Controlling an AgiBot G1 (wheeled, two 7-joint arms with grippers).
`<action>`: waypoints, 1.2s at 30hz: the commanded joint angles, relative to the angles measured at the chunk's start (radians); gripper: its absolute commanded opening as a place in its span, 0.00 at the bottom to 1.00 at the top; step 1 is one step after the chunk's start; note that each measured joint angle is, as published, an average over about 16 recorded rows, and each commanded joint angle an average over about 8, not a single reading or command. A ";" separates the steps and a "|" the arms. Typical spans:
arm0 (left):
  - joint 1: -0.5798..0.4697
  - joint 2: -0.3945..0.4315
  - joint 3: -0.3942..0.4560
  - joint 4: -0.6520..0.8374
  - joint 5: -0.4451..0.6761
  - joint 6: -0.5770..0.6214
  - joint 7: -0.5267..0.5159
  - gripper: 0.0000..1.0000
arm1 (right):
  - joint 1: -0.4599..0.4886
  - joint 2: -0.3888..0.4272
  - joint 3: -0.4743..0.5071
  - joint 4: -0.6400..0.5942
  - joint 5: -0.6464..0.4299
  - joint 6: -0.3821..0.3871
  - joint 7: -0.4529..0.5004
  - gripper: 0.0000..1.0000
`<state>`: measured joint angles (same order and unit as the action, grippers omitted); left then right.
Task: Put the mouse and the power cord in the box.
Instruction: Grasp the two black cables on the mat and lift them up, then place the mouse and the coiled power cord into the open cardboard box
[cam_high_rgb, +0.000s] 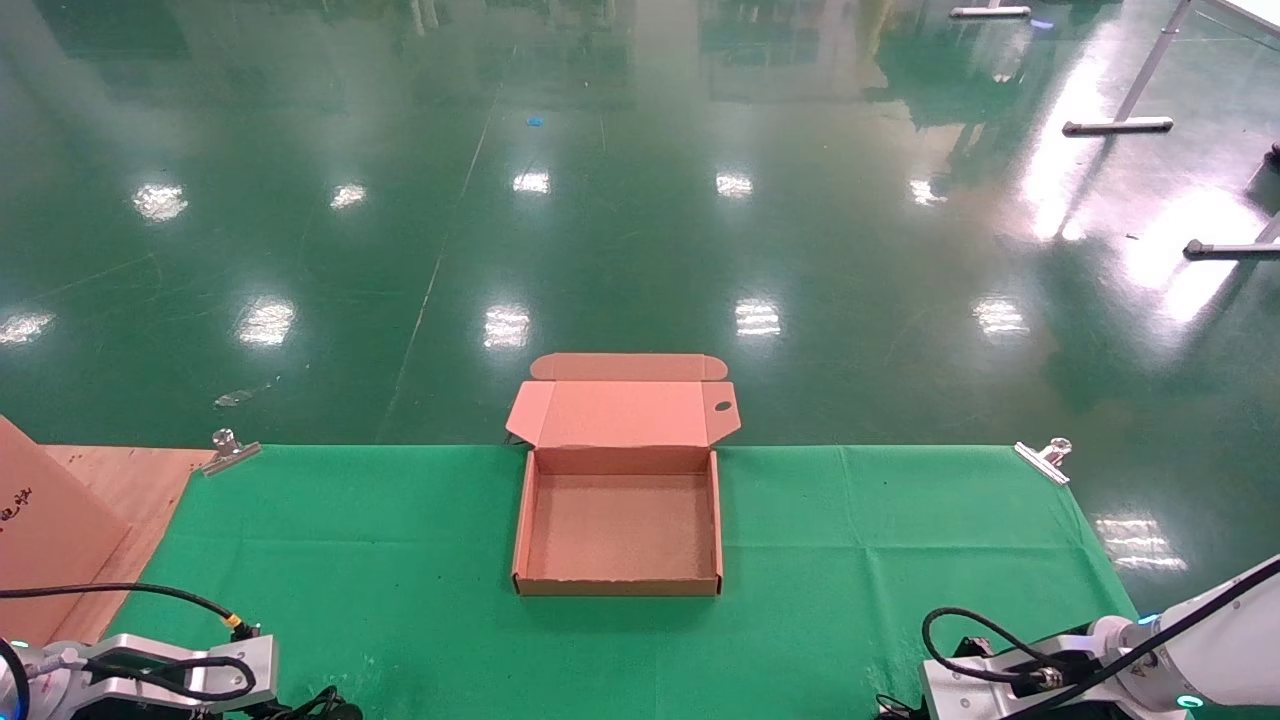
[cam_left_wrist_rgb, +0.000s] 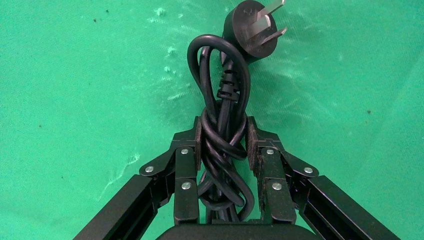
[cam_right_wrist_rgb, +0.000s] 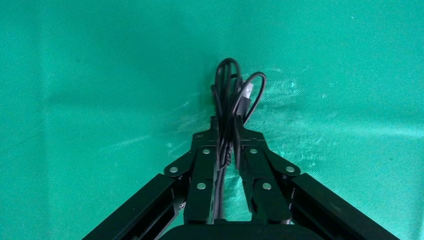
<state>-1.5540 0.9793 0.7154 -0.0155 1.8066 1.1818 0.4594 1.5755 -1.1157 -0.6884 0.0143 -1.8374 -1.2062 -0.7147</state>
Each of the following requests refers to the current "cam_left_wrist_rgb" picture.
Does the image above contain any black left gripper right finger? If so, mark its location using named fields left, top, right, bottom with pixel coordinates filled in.
left=245, top=115, right=402, bottom=240

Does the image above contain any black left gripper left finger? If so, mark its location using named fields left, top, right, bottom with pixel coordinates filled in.
left=73, top=115, right=204, bottom=240

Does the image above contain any green cloth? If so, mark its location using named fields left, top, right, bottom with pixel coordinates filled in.
left=0, top=0, right=424, bottom=240

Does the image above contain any black power cord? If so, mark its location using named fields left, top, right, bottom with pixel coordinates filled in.
left=186, top=0, right=288, bottom=226

